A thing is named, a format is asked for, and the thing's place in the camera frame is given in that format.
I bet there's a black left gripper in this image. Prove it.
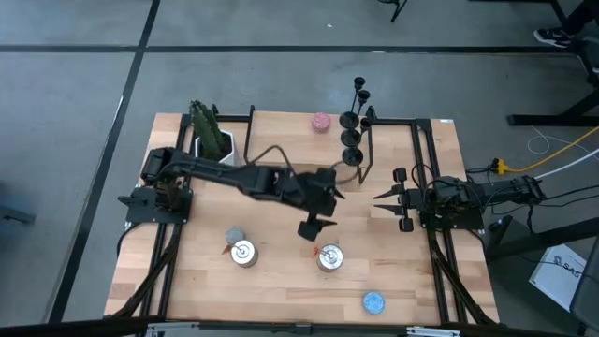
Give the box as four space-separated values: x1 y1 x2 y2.
292 166 347 242

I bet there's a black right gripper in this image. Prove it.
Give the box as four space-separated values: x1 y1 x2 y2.
373 167 425 234

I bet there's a silver tin candle orange label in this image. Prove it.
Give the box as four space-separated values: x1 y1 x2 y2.
311 242 345 273
222 239 259 270

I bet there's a tall black candlestick holder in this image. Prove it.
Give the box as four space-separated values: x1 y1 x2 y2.
340 89 372 148

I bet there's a pink ball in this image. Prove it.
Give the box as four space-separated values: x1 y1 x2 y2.
311 111 332 134

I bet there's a blue round lid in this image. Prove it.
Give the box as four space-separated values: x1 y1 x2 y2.
362 291 387 315

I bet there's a white plant pot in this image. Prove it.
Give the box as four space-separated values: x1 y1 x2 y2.
194 129 240 168

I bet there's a black front crossbar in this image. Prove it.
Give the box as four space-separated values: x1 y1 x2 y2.
0 315 599 337

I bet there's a green cactus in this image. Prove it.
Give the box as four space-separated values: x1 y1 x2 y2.
189 99 230 160

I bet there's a black desk foot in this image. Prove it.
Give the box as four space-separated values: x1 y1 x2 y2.
484 214 599 263

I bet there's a white printed box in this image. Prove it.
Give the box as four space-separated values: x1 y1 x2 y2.
528 242 589 313

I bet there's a black chair base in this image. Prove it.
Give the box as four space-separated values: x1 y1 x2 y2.
377 0 409 23

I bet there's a grey chair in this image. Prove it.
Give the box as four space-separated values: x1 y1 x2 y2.
568 236 599 336

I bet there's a person's shoe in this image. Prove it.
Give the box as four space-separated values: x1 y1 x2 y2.
533 26 573 49

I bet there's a person's leg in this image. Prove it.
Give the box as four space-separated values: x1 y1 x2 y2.
561 0 599 37

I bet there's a black furniture foot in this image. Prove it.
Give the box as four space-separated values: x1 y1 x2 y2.
0 180 37 227

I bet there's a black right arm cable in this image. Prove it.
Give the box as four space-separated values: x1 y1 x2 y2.
410 162 435 189

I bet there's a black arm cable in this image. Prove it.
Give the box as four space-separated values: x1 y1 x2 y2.
410 162 435 189
245 144 300 179

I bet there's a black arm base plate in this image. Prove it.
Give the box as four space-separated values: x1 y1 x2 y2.
420 205 486 231
116 185 193 225

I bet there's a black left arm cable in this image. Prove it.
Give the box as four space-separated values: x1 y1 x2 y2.
245 144 300 179

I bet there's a black aluminium extrusion frame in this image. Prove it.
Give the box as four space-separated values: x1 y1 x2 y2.
372 105 500 327
110 111 256 324

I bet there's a wooden shelf black metal frame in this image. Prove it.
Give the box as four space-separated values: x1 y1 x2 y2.
242 105 378 185

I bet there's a silver bracket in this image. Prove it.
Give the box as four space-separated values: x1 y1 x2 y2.
143 321 200 337
404 326 462 337

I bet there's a black desk frame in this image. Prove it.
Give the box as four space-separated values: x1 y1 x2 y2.
506 86 599 127

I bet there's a yellow power cable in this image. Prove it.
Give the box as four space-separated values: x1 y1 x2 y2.
507 125 599 172

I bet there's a black floor cable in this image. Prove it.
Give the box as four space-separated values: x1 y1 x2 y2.
481 184 599 235

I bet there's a white cable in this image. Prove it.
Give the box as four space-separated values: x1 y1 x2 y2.
533 148 599 182

